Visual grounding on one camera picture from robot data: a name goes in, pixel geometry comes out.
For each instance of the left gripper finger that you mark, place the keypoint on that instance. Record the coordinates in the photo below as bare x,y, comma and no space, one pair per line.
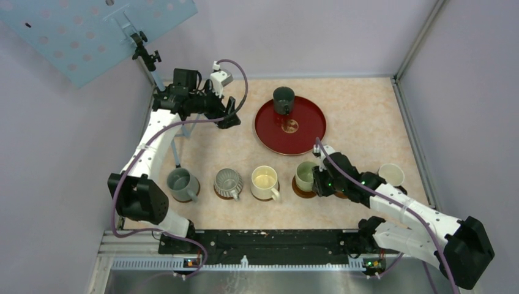
230,107
228,122

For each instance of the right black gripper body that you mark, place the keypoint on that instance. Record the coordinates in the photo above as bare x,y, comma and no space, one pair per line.
327,185

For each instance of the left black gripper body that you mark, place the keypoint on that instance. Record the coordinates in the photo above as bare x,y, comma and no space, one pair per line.
207,103

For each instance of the brown wooden coaster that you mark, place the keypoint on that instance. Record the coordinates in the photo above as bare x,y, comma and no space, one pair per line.
341,195
187,192
225,197
300,193
268,197

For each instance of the light green cup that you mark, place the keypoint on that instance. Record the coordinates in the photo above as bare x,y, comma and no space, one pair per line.
304,176

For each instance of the dark green cup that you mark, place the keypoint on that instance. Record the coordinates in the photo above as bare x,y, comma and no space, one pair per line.
283,100

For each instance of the black cup white inside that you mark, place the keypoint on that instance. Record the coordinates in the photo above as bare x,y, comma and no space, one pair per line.
393,175

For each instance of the striped white grey cup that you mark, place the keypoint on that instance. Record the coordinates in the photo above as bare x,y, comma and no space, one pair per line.
228,182

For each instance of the cream yellow mug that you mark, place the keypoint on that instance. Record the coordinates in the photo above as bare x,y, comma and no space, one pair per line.
264,179

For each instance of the grey blue mug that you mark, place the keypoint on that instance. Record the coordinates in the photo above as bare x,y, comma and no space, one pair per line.
176,175

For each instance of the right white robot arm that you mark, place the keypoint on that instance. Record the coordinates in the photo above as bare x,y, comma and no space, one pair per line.
460,249

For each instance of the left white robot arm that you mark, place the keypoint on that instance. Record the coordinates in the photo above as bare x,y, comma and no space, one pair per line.
134,191

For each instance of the red round tray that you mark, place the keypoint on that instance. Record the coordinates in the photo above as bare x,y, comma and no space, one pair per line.
293,134

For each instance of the light blue tripod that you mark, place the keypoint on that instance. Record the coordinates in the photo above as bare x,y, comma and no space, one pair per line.
163,98

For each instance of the blue perforated board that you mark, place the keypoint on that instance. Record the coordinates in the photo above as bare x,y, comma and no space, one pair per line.
84,39

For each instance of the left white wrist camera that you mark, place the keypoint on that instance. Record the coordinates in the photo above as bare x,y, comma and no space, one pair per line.
219,78

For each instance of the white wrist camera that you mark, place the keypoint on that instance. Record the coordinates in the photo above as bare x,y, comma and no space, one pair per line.
219,78
320,153

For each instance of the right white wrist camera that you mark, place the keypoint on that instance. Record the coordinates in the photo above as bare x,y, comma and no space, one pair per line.
320,153

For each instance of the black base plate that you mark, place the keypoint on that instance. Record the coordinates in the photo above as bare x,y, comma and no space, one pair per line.
273,247

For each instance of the aluminium frame rail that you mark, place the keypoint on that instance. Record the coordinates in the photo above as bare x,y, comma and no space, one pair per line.
134,265

